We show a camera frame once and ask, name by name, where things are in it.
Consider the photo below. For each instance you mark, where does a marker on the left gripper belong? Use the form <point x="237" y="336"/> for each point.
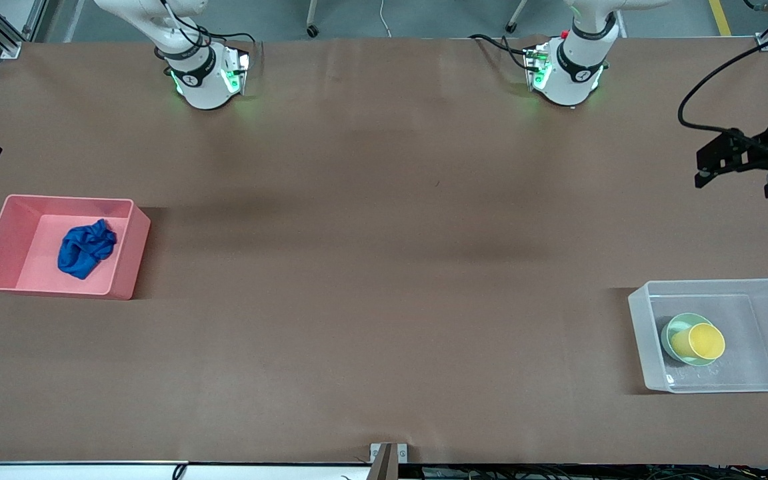
<point x="759" y="150"/>

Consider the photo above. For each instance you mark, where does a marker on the blue cloth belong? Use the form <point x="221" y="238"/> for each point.
<point x="84" y="250"/>

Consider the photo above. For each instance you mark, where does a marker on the mint green bowl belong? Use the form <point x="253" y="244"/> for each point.
<point x="682" y="321"/>

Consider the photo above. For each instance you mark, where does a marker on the yellow cup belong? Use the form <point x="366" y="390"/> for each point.
<point x="704" y="341"/>

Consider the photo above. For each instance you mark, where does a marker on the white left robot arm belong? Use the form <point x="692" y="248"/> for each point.
<point x="574" y="76"/>

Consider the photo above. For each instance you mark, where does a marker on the clear plastic box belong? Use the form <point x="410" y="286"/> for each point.
<point x="757" y="313"/>

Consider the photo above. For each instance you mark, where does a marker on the pink plastic bin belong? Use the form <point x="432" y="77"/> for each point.
<point x="37" y="273"/>

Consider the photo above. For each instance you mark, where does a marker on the chair leg with caster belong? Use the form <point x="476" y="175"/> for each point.
<point x="312" y="30"/>
<point x="510" y="28"/>

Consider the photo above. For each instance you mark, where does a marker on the white board strip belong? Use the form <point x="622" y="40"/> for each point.
<point x="90" y="473"/>

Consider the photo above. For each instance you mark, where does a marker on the brown paper table cover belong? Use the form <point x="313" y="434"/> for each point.
<point x="384" y="200"/>

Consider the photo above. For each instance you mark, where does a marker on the metal table edge bracket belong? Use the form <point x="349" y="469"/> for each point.
<point x="387" y="460"/>

